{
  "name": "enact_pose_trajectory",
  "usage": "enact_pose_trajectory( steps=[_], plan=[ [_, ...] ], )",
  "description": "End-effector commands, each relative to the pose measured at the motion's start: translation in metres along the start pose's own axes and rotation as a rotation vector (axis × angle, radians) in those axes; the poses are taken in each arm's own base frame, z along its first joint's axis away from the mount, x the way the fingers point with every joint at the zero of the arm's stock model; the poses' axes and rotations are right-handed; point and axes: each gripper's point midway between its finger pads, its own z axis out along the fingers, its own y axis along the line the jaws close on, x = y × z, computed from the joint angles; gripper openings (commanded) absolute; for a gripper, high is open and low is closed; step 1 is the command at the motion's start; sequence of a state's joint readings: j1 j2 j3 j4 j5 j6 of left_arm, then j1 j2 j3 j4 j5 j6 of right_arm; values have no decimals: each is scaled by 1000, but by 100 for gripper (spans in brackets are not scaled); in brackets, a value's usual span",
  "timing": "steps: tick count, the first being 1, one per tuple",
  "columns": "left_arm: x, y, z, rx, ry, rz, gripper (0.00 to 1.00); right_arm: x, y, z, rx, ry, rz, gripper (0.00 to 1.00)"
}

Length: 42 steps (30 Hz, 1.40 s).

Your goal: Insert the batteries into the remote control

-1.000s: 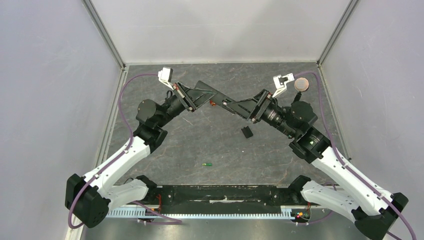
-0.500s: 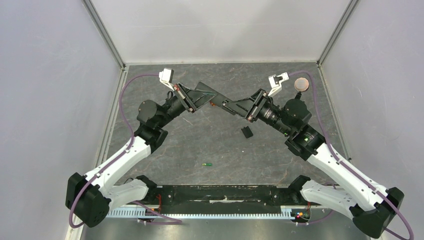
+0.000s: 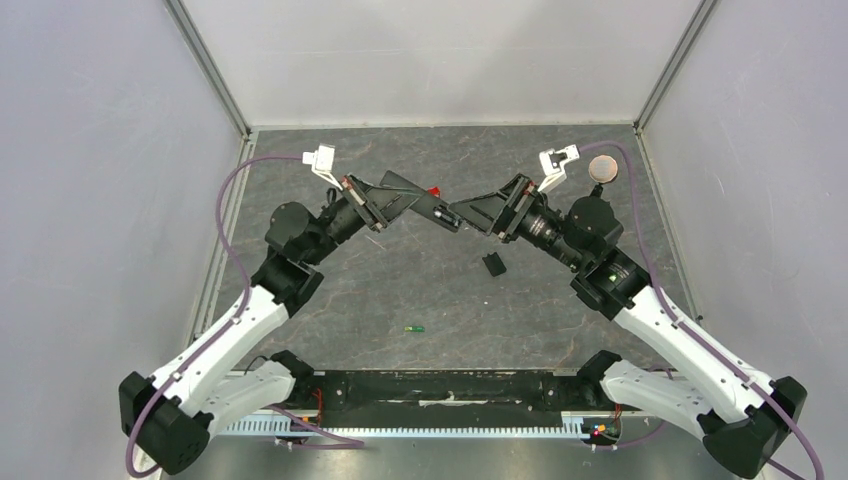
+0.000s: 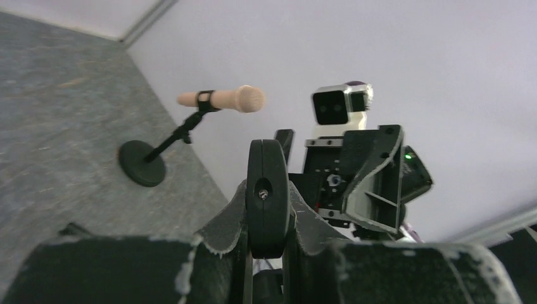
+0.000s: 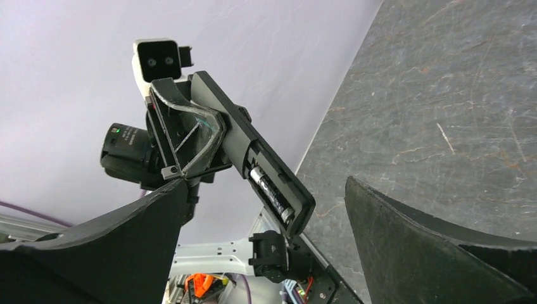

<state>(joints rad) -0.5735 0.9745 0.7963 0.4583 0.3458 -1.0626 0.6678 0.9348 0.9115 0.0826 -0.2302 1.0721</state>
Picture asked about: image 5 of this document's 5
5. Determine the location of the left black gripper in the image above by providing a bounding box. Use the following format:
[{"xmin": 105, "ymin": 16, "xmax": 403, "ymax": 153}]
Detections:
[{"xmin": 144, "ymin": 77, "xmax": 234, "ymax": 187}]

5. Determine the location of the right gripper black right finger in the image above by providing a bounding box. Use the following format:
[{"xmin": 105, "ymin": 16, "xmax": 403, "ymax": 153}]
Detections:
[{"xmin": 344, "ymin": 177, "xmax": 536, "ymax": 303}]

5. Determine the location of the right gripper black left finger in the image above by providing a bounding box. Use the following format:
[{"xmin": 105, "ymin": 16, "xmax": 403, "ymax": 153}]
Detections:
[{"xmin": 1, "ymin": 180, "xmax": 189, "ymax": 303}]

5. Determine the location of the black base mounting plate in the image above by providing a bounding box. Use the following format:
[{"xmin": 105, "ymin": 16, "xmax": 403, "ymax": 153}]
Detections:
[{"xmin": 286, "ymin": 235, "xmax": 363, "ymax": 304}]

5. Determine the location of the black battery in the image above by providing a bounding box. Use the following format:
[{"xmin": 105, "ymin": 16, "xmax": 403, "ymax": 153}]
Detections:
[{"xmin": 250, "ymin": 167, "xmax": 294, "ymax": 224}]

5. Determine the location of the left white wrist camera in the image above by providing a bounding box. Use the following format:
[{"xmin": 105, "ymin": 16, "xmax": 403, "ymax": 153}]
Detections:
[{"xmin": 131, "ymin": 38, "xmax": 194, "ymax": 98}]

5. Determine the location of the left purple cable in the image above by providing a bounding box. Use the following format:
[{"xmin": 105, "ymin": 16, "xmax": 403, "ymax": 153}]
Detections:
[{"xmin": 0, "ymin": 200, "xmax": 77, "ymax": 229}]

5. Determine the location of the black remote control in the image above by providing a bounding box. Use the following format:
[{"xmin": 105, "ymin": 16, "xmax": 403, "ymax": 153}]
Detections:
[{"xmin": 191, "ymin": 71, "xmax": 315, "ymax": 238}]

